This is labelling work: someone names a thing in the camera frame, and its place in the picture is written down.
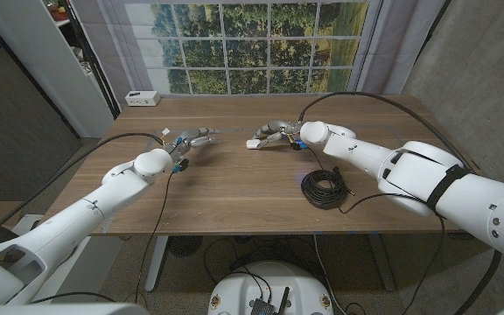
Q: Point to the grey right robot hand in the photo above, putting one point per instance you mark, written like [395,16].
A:
[282,129]

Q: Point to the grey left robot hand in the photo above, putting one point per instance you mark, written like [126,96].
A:
[191,139]

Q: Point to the white AirPods case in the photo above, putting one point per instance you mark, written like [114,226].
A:
[252,144]

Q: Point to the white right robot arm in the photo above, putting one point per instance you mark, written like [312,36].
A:
[409,170]

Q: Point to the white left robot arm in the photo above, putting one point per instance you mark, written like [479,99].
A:
[116,188]

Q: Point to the white power outlet box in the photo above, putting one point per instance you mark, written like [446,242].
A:
[142,99]

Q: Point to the printed window backdrop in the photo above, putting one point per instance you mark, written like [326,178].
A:
[247,48]

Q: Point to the black round floor fan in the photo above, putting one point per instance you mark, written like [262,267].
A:
[184,246]

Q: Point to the black backdrop stand pole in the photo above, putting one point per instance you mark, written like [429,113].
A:
[96,65]

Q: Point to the white table leg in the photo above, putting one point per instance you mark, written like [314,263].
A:
[156,262]

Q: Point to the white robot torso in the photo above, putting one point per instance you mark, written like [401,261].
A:
[274,284]

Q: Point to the grey table leg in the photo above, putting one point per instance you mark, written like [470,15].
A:
[381,262]

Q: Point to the black antenna module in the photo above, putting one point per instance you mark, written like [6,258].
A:
[263,306]

